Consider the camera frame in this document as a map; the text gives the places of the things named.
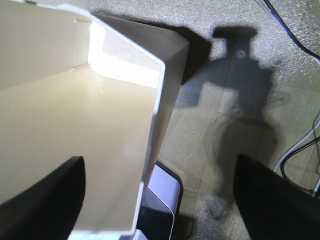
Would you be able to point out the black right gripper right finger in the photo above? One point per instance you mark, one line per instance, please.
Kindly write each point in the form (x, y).
(272, 208)

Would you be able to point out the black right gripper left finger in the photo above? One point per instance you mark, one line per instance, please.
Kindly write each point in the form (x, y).
(49, 209)

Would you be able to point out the white trash bin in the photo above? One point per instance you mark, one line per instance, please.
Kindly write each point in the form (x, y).
(76, 84)

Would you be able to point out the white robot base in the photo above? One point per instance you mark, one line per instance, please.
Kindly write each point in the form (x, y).
(161, 204)

